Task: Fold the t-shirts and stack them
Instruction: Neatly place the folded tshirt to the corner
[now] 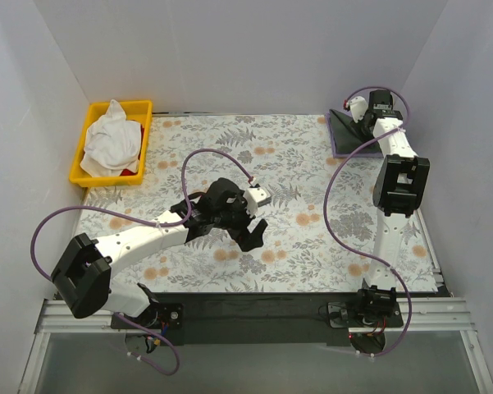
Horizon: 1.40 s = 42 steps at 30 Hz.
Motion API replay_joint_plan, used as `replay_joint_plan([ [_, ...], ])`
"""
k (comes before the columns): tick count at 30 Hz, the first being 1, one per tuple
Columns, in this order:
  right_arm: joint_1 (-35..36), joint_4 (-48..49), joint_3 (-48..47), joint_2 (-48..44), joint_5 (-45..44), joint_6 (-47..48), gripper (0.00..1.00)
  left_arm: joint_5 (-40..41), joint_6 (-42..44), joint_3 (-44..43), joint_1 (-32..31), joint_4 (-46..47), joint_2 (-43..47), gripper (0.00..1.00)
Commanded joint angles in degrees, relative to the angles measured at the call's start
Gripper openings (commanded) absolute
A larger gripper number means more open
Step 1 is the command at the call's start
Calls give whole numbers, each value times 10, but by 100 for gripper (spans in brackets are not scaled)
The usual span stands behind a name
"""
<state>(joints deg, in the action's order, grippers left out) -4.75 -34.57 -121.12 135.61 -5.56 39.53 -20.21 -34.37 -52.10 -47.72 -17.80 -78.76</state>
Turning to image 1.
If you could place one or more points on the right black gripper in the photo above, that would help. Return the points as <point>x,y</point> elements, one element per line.
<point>365,124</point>

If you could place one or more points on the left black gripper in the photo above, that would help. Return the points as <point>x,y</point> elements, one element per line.
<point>238,223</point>

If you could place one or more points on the dark grey t shirt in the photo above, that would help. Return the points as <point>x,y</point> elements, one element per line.
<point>343,139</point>

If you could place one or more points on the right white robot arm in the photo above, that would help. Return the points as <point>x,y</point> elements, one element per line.
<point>397,194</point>

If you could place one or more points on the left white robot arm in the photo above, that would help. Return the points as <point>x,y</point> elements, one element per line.
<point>85,274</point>

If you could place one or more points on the folded purple t shirt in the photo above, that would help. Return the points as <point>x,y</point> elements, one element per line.
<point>372,151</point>

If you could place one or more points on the floral tablecloth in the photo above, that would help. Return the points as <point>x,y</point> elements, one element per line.
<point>321,220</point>

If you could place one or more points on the red t shirt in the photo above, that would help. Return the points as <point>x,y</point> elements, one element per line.
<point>133,169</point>

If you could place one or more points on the white t shirt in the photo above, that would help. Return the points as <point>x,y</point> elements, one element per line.
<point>111,143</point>

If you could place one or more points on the yellow plastic bin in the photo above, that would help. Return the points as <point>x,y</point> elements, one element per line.
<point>136,110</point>

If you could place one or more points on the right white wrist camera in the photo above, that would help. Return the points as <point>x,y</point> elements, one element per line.
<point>357,106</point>

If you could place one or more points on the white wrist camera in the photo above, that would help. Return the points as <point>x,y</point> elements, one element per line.
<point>357,106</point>
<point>256,197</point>

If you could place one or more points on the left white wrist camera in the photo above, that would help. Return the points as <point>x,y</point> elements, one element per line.
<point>256,197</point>

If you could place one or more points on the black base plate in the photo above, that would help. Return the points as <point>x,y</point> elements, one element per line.
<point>268,318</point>

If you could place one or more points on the aluminium rail frame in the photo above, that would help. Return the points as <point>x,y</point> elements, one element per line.
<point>429,314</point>

